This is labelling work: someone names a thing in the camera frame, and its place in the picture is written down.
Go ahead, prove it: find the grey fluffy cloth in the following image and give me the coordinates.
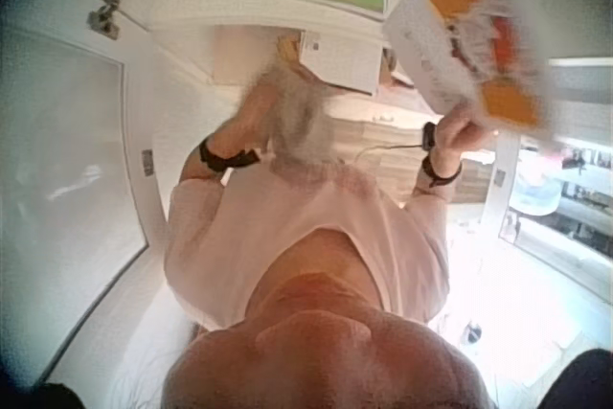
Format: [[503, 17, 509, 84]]
[[261, 66, 347, 171]]

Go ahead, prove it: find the white carton with small label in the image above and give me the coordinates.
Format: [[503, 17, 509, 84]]
[[299, 28, 384, 97]]

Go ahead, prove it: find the white-framed glass door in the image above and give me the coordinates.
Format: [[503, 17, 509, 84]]
[[0, 29, 150, 384]]

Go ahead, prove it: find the person's right hand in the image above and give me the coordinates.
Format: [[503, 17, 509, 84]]
[[430, 102, 500, 170]]

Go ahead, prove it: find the person's left hand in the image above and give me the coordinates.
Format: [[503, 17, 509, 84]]
[[224, 77, 288, 154]]

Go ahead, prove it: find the black wrist band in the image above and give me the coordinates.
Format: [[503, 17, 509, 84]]
[[198, 135, 263, 173], [419, 121, 465, 189]]

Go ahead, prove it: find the white box with orange print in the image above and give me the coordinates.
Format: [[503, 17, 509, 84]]
[[382, 0, 553, 131]]

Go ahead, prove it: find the white-framed window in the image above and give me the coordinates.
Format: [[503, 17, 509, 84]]
[[496, 57, 613, 298]]

